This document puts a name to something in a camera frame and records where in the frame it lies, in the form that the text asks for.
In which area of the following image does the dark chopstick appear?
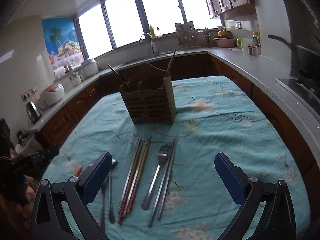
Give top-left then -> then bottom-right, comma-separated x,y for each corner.
107,64 -> 133,92

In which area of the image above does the person's left hand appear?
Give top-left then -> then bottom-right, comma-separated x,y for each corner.
15,164 -> 83,221

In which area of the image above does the steel spoon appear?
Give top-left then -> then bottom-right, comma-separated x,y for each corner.
108,159 -> 118,224

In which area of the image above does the steel electric kettle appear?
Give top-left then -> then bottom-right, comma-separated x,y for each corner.
26,101 -> 42,124

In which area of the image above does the red patterned chopstick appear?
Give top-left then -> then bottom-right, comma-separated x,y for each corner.
118,137 -> 142,225
123,136 -> 152,218

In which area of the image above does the white red rice cooker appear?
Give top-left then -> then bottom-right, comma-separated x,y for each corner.
38,83 -> 65,111

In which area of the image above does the floral teal tablecloth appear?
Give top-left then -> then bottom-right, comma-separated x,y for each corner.
43,76 -> 310,239

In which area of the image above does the white electric pot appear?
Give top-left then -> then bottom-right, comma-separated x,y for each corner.
81,59 -> 99,78

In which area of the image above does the tropical fruit poster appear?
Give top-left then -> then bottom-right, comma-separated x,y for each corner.
42,17 -> 84,70

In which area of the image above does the wooden utensil holder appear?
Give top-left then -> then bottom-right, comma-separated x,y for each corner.
119,63 -> 176,124

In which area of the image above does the condiment bottles rack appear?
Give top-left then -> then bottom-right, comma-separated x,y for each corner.
248,32 -> 261,57

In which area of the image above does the green cup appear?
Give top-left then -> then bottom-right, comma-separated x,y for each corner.
236,38 -> 244,48

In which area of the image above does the pink wash basin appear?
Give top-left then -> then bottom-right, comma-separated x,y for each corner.
214,37 -> 236,48

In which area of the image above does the chrome sink faucet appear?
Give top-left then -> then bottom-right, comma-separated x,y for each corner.
139,32 -> 159,56

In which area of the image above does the yellow bottle on windowsill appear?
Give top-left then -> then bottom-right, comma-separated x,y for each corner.
149,25 -> 156,39

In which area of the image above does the wire dish rack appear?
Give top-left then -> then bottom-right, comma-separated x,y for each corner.
175,21 -> 200,48

